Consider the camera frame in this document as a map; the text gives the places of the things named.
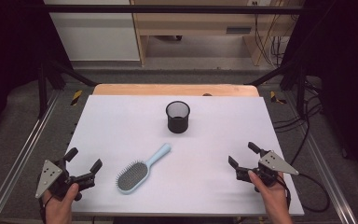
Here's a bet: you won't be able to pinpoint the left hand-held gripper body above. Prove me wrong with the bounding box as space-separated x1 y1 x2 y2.
34 158 96 202

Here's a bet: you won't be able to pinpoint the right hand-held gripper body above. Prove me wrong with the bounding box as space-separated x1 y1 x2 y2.
235 147 300 193

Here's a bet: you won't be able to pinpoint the light blue hairbrush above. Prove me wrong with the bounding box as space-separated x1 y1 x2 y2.
115 142 172 196

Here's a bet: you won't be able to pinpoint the black mesh cup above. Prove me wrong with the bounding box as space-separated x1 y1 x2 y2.
165 100 191 134

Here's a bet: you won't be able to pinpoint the person's left hand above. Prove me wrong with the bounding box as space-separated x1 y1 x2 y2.
41 182 80 218

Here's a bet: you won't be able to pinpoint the person's right hand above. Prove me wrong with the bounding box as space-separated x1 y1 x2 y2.
247 170 291 216

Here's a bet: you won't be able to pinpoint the white board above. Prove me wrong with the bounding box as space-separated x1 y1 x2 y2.
70 94 306 217

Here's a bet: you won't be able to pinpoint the wooden table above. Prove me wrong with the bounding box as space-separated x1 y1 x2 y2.
92 83 260 98

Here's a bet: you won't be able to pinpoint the black curtain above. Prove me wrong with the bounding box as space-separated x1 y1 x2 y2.
280 0 358 183
0 0 73 147

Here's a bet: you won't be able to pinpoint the white cabinet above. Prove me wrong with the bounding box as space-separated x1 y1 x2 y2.
43 0 141 63

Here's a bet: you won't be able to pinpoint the light wooden desk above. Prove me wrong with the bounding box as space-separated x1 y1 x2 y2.
130 0 306 67

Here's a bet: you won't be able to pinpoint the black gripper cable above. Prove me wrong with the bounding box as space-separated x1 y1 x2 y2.
37 193 54 224
297 172 331 214

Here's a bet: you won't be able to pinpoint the aluminium rail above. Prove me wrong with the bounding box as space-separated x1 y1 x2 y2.
0 90 61 224
302 132 358 224

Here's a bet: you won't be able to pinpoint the black floor cables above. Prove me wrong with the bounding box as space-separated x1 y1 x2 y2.
272 76 324 166

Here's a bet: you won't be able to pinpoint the black frame post with brace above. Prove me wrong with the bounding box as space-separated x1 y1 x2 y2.
244 60 310 117
36 58 98 119

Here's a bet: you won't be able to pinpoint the hanging desk cables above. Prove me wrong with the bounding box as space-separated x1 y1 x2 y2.
253 13 291 68

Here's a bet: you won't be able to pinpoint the black horizontal frame bar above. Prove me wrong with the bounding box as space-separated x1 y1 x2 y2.
40 4 312 15

